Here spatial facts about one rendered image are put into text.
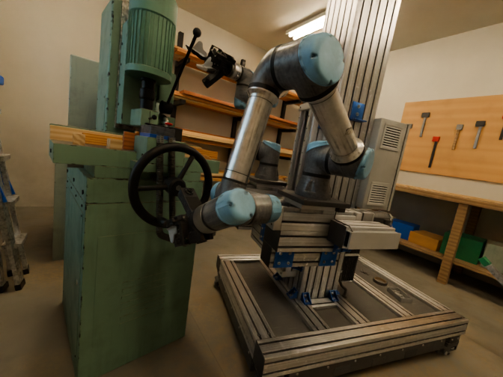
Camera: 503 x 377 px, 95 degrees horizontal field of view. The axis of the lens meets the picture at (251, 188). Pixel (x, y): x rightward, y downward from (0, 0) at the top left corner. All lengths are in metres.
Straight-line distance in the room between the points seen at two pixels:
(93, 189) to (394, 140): 1.36
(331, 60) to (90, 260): 0.97
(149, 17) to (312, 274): 1.35
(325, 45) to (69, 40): 3.19
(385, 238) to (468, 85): 2.90
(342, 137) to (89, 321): 1.10
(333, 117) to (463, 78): 3.15
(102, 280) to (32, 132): 2.63
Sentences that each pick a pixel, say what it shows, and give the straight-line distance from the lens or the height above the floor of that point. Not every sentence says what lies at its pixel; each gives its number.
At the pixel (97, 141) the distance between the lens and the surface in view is 1.07.
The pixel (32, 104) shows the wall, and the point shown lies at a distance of 3.49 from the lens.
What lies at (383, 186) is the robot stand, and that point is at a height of 0.89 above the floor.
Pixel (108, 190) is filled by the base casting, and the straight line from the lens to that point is 0.94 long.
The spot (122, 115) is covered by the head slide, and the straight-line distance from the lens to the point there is 1.19.
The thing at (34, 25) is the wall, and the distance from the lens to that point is 3.61.
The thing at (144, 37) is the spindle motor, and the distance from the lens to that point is 1.10.
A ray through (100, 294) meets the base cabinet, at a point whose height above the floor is 0.37.
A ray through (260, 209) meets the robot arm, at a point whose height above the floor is 0.83.
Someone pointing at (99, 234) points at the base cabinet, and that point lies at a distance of 0.98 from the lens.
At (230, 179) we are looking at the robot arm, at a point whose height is 0.88.
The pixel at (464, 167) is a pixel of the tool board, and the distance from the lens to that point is 3.55.
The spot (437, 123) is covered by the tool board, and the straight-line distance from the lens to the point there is 3.71.
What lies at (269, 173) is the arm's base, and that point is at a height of 0.86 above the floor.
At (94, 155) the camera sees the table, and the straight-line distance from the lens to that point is 0.91.
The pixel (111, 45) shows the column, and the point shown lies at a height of 1.32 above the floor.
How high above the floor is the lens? 0.95
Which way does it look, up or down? 8 degrees down
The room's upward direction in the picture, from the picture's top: 9 degrees clockwise
